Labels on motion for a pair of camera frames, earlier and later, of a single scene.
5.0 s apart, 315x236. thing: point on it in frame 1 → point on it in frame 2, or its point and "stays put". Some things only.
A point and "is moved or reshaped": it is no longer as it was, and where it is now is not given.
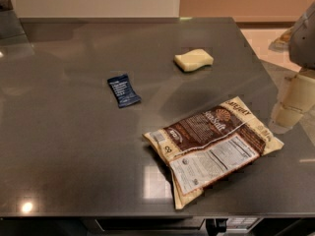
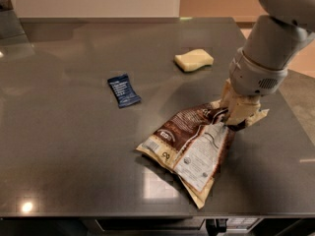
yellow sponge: [192, 60] stays put
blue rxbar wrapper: [123, 90] stays put
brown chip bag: [198, 152] is moved or reshaped
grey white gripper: [303, 43] → [254, 78]
